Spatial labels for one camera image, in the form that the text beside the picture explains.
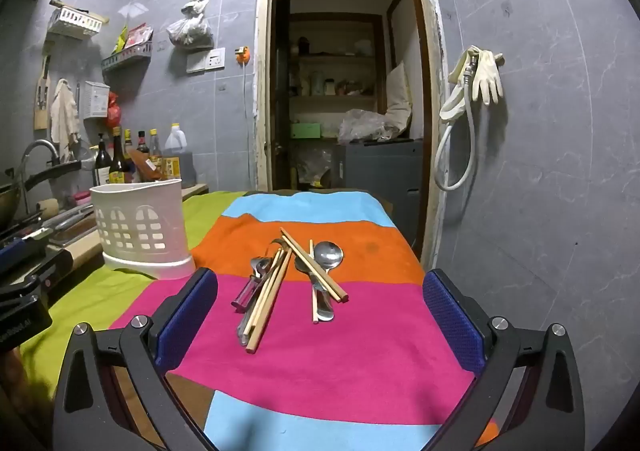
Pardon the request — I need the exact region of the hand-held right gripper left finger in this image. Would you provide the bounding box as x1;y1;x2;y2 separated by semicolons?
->
52;267;219;451

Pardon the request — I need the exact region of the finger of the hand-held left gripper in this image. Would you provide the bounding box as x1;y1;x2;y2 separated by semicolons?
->
0;237;38;266

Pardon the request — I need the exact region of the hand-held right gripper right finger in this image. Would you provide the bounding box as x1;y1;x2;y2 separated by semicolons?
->
422;268;586;451

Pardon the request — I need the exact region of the metal fork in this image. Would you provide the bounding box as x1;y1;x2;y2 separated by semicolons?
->
236;258;273;348

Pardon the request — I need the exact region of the fork with purple handle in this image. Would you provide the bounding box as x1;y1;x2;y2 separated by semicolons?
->
231;257;272;313

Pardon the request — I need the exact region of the white plastic utensil basket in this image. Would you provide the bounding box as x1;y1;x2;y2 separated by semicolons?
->
90;178;197;281

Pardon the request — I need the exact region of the small metal spoon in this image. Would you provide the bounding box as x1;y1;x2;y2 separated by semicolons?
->
294;255;326;317

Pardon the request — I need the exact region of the large metal spoon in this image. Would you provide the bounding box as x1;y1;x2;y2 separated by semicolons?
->
313;241;345;323

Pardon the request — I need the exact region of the wooden cutting board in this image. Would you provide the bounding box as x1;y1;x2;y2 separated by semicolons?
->
47;211;101;248

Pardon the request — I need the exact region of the cleaver knife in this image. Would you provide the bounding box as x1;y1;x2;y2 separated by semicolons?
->
52;207;96;232

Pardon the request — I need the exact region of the metal faucet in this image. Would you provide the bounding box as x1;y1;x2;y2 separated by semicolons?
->
20;140;62;182

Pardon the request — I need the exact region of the colourful striped cloth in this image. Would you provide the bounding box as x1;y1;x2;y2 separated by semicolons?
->
20;190;501;451

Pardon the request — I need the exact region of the dark bottle white label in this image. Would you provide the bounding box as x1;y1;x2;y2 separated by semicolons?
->
95;133;114;186

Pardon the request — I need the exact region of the white hanging towel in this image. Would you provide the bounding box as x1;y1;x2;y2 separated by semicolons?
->
50;79;81;158

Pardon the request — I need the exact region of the wooden knife holder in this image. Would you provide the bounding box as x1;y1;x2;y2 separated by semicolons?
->
33;56;53;130

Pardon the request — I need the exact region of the orange brown pouch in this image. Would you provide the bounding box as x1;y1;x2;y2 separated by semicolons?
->
131;151;164;182

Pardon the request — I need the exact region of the large oil jug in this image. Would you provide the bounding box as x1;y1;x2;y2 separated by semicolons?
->
163;123;197;190

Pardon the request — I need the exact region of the grey cabinet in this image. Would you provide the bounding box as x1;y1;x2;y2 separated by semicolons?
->
332;138;425;252

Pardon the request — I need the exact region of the red plastic bag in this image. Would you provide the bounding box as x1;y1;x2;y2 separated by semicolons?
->
106;92;123;128

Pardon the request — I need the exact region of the crumpled clear plastic bag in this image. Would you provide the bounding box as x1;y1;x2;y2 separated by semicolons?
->
337;108;402;145

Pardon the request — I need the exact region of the cream pillow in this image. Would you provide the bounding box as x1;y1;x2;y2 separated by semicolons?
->
385;62;412;136

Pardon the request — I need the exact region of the cream rubber glove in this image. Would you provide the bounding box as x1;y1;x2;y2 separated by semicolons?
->
472;48;505;106
440;46;482;122

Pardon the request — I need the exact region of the red packet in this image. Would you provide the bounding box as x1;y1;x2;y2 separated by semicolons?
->
125;23;154;50

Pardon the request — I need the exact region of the wooden storage shelf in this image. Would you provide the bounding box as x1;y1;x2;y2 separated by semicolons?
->
287;13;387;192

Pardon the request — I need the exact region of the hanging clear plastic bag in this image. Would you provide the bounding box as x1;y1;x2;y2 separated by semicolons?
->
166;0;215;50

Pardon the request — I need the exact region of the white square wall caddy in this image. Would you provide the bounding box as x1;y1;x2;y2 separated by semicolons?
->
83;81;111;120

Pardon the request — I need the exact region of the grey wall shelf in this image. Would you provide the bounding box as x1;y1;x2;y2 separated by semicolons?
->
101;42;152;75

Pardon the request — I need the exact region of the white wall rack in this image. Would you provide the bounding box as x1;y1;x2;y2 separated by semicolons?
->
49;0;109;39

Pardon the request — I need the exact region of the wooden door frame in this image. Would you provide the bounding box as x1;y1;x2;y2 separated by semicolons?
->
252;0;447;272

